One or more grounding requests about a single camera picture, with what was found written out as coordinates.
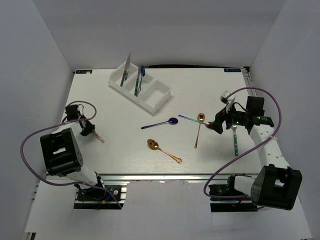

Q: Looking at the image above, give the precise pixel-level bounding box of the pink handled silver spoon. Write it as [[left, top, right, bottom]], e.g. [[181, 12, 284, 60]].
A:
[[94, 132, 105, 143]]

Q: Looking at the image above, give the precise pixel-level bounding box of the teal handled silver spoon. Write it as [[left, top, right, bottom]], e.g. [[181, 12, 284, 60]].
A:
[[231, 124, 239, 156]]

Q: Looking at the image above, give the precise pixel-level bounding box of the slim gold spoon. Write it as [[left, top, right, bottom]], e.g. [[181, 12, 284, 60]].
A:
[[194, 113, 206, 149]]

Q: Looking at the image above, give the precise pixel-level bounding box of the purple blue iridescent spoon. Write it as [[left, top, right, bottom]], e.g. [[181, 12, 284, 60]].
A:
[[140, 117, 179, 130]]

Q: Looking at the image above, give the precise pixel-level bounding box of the ornate silver fork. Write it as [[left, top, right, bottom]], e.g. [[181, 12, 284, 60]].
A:
[[136, 76, 143, 96]]

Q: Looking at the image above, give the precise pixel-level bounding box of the teal handled table knife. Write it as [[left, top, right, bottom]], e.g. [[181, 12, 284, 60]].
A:
[[124, 72, 129, 81]]

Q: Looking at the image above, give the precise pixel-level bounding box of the ornate gold spoon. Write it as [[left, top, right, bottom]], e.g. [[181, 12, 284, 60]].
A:
[[147, 139, 183, 164]]

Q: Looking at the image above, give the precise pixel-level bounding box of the dark handled steak knife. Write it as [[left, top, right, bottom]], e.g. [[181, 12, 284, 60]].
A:
[[120, 52, 131, 87]]

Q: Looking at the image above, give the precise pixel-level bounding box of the teal handled silver fork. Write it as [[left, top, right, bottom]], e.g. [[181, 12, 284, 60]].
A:
[[134, 68, 141, 97]]

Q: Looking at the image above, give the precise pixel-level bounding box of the blue iridescent fork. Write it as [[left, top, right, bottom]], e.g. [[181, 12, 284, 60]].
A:
[[140, 64, 146, 77]]

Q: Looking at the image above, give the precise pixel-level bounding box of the rainbow iridescent spoon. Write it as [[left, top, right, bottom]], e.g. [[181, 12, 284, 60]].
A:
[[178, 114, 211, 126]]

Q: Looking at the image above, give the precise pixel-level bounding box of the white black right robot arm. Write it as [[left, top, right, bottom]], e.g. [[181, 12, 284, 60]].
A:
[[204, 91, 303, 212]]

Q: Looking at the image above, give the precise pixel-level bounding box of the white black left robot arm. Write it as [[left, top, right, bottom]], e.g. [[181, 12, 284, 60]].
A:
[[40, 103, 106, 200]]

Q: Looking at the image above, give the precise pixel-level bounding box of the right blue corner label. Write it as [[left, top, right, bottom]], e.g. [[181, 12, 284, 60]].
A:
[[223, 68, 242, 73]]

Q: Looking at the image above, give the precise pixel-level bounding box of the blue corner label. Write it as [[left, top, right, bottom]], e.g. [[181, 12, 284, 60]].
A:
[[75, 69, 93, 74], [223, 68, 242, 73]]

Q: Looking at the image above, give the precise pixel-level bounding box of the left blue corner label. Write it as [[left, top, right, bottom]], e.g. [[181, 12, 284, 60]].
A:
[[75, 69, 93, 74]]

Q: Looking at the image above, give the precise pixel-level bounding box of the white three-compartment plastic tray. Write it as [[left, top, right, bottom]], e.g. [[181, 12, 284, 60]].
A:
[[108, 62, 172, 116]]

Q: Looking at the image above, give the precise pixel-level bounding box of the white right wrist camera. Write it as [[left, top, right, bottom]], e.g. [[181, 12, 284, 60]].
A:
[[219, 90, 235, 113]]

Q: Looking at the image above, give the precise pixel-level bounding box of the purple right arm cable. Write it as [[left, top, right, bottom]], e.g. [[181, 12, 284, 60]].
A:
[[203, 87, 282, 210]]

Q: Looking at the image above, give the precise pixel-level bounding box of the aluminium table frame rail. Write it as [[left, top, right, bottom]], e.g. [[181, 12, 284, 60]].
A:
[[241, 66, 283, 180]]

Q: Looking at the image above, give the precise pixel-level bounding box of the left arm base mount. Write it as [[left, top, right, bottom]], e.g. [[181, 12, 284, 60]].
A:
[[73, 182, 127, 210]]

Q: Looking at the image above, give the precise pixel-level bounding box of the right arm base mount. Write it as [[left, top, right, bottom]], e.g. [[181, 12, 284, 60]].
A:
[[209, 174, 258, 213]]

